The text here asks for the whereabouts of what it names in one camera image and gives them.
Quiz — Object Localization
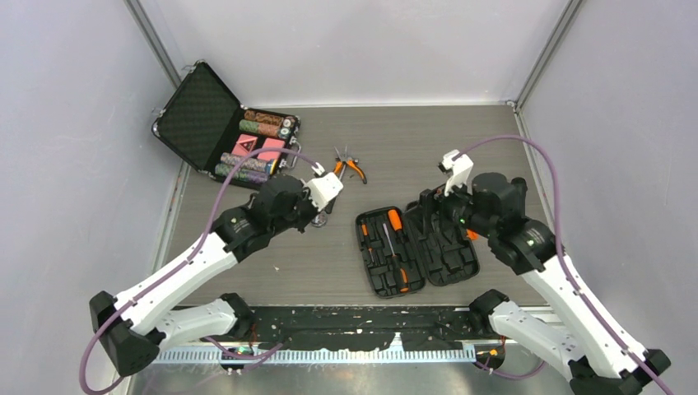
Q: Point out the small round tape measure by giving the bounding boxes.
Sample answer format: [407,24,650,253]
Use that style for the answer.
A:
[310,212,328,228]

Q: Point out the orange handled pliers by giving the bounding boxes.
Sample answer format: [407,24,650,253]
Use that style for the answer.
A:
[333,146,368,184]

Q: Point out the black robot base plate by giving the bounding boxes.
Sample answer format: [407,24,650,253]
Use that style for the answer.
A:
[198,304,524,353]

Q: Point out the black aluminium poker chip case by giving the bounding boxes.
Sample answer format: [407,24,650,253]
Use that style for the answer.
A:
[151,60,300,189]

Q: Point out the black handled hammer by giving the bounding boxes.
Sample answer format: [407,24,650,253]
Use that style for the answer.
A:
[324,198,336,214]

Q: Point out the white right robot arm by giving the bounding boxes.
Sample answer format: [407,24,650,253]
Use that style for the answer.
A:
[416,173,671,394]

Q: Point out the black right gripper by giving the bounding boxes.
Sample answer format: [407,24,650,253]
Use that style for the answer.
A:
[405,170,496,238]

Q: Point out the black plastic tool case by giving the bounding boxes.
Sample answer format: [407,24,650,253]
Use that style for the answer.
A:
[355,202,480,299]

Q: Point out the red playing card deck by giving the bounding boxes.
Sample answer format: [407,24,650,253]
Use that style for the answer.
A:
[256,137,287,162]

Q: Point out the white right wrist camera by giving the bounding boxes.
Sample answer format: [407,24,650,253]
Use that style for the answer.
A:
[439,150,473,197]

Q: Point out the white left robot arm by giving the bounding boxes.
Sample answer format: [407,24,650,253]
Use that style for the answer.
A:
[89,175,342,377]

